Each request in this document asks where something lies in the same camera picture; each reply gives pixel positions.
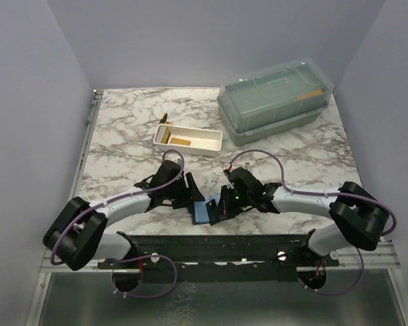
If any white rectangular tray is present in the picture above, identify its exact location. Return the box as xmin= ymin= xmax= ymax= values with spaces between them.
xmin=153 ymin=124 xmax=223 ymax=157

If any left aluminium rail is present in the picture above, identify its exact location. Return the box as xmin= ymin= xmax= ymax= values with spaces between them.
xmin=40 ymin=257 xmax=99 ymax=273

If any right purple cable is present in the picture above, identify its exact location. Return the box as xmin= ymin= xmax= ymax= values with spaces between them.
xmin=229 ymin=149 xmax=395 ymax=297

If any blue card holder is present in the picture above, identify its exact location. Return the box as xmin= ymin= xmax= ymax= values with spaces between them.
xmin=188 ymin=194 xmax=220 ymax=225

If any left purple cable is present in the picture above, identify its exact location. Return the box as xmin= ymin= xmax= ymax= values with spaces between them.
xmin=50 ymin=149 xmax=186 ymax=300

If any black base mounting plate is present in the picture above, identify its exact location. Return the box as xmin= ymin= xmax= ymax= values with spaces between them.
xmin=98 ymin=234 xmax=341 ymax=283

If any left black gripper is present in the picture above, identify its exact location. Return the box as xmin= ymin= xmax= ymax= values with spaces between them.
xmin=165 ymin=173 xmax=205 ymax=210

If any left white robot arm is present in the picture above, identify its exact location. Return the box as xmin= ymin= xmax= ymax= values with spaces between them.
xmin=42 ymin=160 xmax=205 ymax=271

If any right aluminium rail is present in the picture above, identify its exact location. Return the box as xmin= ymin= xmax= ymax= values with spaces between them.
xmin=335 ymin=241 xmax=401 ymax=270

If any stack of cards in tray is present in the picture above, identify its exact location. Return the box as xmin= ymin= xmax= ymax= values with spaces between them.
xmin=158 ymin=126 xmax=171 ymax=144

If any aluminium rail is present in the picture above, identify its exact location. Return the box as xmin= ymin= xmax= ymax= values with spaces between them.
xmin=40 ymin=257 xmax=99 ymax=273
xmin=335 ymin=241 xmax=401 ymax=270

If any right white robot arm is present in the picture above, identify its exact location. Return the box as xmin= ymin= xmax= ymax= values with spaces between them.
xmin=206 ymin=168 xmax=390 ymax=266

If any gold card lying in tray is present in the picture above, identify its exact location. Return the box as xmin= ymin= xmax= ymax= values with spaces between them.
xmin=169 ymin=137 xmax=191 ymax=146

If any purple cable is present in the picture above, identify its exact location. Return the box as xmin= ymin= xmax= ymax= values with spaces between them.
xmin=229 ymin=149 xmax=395 ymax=297
xmin=50 ymin=149 xmax=186 ymax=300

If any yellow black handled screwdriver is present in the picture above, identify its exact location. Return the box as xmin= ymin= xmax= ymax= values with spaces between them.
xmin=159 ymin=113 xmax=170 ymax=124

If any green bin with clear lid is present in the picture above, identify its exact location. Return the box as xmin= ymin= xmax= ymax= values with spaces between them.
xmin=217 ymin=58 xmax=335 ymax=147

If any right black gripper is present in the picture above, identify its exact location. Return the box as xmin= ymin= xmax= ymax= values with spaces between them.
xmin=214 ymin=185 xmax=253 ymax=218

